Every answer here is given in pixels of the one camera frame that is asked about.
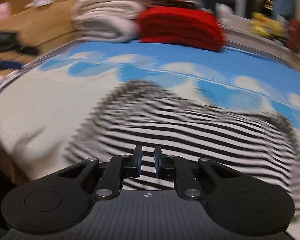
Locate dark red bag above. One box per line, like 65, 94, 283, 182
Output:
286, 19, 300, 53

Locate yellow plush toy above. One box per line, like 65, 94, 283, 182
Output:
250, 12, 287, 42

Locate blue white patterned bedsheet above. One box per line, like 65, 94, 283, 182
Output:
0, 41, 300, 239

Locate black white striped shirt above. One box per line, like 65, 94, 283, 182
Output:
63, 80, 300, 218

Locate wooden headboard shelf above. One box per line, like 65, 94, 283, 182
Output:
0, 0, 78, 54

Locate red knitted sweater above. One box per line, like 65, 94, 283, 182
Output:
137, 7, 225, 51

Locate folded white grey clothes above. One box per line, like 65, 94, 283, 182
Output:
71, 0, 146, 43

